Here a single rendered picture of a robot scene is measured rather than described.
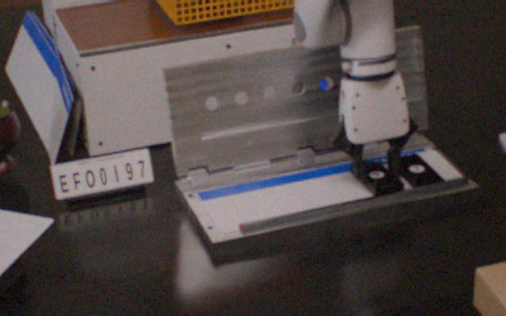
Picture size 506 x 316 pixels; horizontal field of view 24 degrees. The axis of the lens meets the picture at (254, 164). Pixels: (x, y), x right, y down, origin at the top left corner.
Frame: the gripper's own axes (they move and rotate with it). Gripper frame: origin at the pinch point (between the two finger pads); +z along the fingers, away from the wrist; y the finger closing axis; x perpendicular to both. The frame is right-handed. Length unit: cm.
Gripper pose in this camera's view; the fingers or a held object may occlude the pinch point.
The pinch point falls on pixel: (376, 168)
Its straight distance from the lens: 190.0
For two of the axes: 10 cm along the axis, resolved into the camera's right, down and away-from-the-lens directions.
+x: -3.1, -2.5, 9.2
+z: 1.0, 9.5, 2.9
